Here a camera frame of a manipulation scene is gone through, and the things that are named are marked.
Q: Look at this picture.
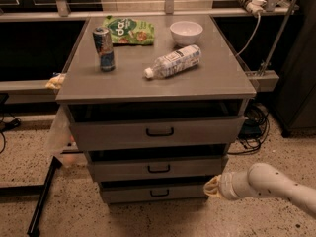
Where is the grey top drawer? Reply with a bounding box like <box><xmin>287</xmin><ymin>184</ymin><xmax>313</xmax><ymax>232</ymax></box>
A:
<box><xmin>70</xmin><ymin>101</ymin><xmax>245</xmax><ymax>151</ymax></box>

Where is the white power cable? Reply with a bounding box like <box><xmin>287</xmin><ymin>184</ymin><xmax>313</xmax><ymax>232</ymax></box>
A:
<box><xmin>234</xmin><ymin>13</ymin><xmax>263</xmax><ymax>58</ymax></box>

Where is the clear plastic bag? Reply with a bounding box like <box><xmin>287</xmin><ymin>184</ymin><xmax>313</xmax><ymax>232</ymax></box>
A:
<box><xmin>44</xmin><ymin>107</ymin><xmax>77</xmax><ymax>166</ymax></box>

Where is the white bowl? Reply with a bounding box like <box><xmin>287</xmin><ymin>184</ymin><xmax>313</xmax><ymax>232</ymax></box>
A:
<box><xmin>170</xmin><ymin>21</ymin><xmax>203</xmax><ymax>46</ymax></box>

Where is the grey drawer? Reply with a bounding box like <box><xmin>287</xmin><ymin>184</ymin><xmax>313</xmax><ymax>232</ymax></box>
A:
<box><xmin>85</xmin><ymin>144</ymin><xmax>227</xmax><ymax>182</ymax></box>
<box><xmin>70</xmin><ymin>101</ymin><xmax>245</xmax><ymax>151</ymax></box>
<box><xmin>99</xmin><ymin>176</ymin><xmax>211</xmax><ymax>203</ymax></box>

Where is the green snack bag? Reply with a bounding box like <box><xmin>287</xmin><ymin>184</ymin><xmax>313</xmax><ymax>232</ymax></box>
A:
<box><xmin>103</xmin><ymin>16</ymin><xmax>155</xmax><ymax>45</ymax></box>

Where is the black cable bundle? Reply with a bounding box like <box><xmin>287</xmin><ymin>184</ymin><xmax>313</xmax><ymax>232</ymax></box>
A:
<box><xmin>227</xmin><ymin>102</ymin><xmax>271</xmax><ymax>156</ymax></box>

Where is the blue energy drink can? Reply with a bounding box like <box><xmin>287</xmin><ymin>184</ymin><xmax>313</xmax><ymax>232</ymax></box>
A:
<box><xmin>93</xmin><ymin>27</ymin><xmax>115</xmax><ymax>72</ymax></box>

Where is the clear plastic water bottle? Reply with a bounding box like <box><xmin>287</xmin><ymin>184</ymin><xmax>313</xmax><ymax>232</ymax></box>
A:
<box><xmin>144</xmin><ymin>44</ymin><xmax>201</xmax><ymax>79</ymax></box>

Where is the dark cabinet at right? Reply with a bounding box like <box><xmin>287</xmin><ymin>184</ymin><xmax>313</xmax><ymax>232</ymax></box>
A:
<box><xmin>272</xmin><ymin>0</ymin><xmax>316</xmax><ymax>137</ymax></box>

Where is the grey drawer cabinet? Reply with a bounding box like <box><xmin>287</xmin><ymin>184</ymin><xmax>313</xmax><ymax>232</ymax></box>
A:
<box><xmin>55</xmin><ymin>14</ymin><xmax>258</xmax><ymax>205</ymax></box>

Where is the white power strip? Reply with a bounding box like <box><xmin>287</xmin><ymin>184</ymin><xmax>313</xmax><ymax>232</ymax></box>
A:
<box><xmin>237</xmin><ymin>0</ymin><xmax>266</xmax><ymax>17</ymax></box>

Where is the black metal floor bar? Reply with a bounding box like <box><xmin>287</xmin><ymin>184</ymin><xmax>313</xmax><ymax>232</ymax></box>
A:
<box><xmin>27</xmin><ymin>157</ymin><xmax>62</xmax><ymax>237</ymax></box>

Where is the black cable at left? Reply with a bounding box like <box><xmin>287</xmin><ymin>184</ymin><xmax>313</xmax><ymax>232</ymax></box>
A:
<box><xmin>0</xmin><ymin>93</ymin><xmax>22</xmax><ymax>155</ymax></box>

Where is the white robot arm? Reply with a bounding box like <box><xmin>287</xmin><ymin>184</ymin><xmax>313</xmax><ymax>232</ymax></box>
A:
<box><xmin>203</xmin><ymin>163</ymin><xmax>316</xmax><ymax>218</ymax></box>

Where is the grey bottom drawer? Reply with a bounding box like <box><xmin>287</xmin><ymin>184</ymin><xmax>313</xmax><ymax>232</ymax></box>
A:
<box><xmin>99</xmin><ymin>176</ymin><xmax>211</xmax><ymax>203</ymax></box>

